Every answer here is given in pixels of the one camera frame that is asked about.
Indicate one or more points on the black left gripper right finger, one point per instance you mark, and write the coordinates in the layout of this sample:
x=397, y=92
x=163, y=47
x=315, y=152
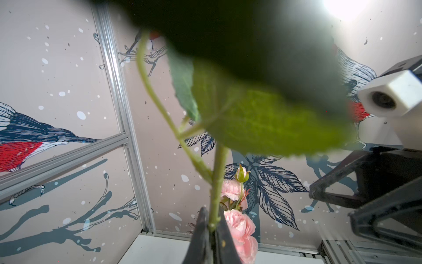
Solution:
x=225, y=250

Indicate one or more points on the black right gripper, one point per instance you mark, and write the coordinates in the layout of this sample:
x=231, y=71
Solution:
x=391, y=179

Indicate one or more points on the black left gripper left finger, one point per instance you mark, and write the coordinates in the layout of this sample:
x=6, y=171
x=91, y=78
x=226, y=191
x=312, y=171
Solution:
x=199, y=250

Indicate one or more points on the pink carnation stem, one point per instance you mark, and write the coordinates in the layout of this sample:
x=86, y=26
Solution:
x=233, y=200

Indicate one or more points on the white rose stem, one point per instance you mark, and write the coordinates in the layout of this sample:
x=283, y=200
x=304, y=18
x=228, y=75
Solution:
x=261, y=77

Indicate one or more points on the aluminium rail base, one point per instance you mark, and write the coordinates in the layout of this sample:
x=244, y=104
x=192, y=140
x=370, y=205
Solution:
x=355, y=252

